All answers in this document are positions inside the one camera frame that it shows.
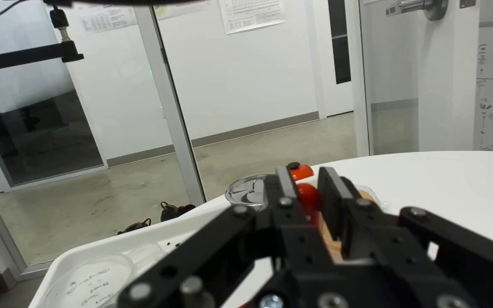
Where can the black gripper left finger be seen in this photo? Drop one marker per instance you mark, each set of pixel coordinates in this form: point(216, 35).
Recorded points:
point(200, 257)

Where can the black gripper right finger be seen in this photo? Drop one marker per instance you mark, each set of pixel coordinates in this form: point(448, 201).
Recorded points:
point(406, 240)

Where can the white plastic tray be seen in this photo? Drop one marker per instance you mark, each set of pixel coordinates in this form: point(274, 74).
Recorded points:
point(144, 245)

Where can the clear plastic measuring cup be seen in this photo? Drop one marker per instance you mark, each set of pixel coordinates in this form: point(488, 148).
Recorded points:
point(94, 283)

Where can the white door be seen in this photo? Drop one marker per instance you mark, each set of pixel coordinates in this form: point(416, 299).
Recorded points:
point(428, 79)

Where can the paper notice sheet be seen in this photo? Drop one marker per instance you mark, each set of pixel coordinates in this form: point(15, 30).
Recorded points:
point(252, 14)

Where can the aluminium frame pole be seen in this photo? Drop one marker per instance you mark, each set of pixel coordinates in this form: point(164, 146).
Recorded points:
point(171, 114)

